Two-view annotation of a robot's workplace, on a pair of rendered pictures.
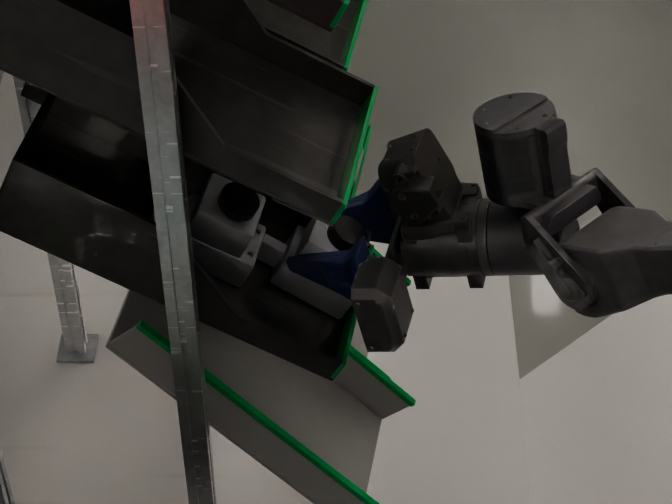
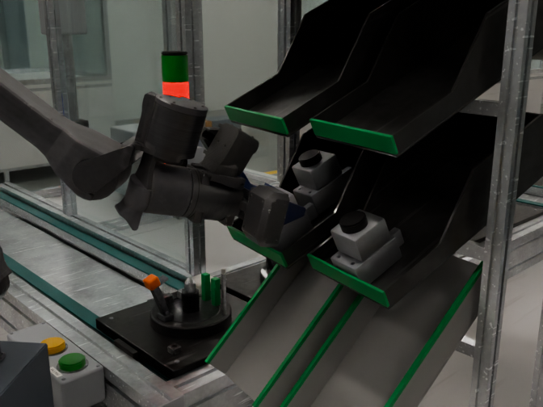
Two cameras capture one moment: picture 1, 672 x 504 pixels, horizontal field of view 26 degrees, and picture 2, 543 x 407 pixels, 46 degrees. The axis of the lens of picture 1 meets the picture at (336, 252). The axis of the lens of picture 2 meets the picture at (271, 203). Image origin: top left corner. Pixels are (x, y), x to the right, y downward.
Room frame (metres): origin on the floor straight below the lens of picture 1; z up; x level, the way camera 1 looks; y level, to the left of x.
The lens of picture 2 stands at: (1.35, -0.52, 1.48)
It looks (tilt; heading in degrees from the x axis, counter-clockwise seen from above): 16 degrees down; 136
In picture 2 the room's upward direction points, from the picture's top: straight up
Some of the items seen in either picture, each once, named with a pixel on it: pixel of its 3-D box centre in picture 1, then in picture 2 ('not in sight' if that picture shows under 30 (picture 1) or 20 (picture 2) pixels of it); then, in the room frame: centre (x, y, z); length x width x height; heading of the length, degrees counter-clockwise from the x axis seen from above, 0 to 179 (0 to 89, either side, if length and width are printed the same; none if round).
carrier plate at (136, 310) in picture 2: not in sight; (191, 325); (0.52, 0.07, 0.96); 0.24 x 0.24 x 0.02; 89
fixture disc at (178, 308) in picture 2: not in sight; (191, 314); (0.52, 0.07, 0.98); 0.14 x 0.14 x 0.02
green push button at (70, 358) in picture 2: not in sight; (72, 364); (0.50, -0.14, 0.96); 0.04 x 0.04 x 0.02
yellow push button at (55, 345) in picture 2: not in sight; (52, 347); (0.43, -0.14, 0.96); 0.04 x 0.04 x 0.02
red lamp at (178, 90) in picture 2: not in sight; (175, 94); (0.33, 0.19, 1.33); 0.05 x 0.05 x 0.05
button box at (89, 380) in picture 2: not in sight; (54, 364); (0.43, -0.14, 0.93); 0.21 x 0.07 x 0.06; 179
